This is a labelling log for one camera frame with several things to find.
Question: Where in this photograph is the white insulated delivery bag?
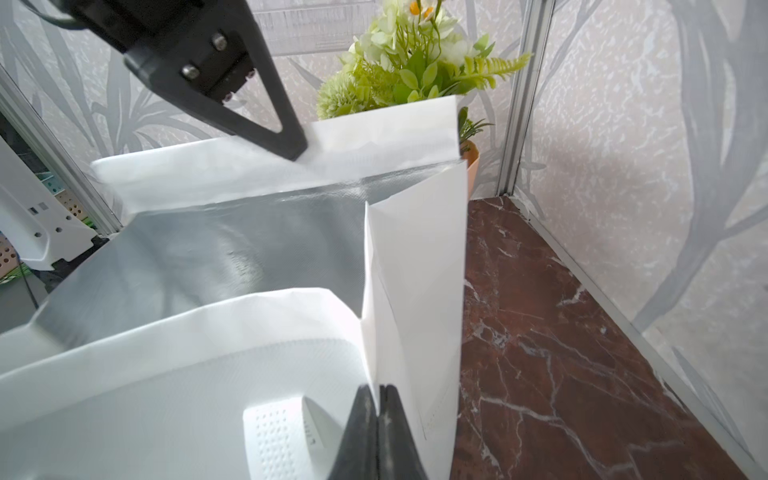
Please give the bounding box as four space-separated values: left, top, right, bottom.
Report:
1 97 468 479

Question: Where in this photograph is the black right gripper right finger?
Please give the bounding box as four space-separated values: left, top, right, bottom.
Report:
377 385 427 480

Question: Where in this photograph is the peach terracotta flower pot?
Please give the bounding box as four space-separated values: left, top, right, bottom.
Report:
460 140 480 198

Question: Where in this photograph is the artificial white flower plant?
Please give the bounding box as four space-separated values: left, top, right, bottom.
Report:
316 1 532 120

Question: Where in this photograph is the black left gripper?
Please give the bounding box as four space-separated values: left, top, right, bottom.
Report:
51 0 308 161

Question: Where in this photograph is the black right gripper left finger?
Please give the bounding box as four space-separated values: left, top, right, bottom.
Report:
328 386 378 480

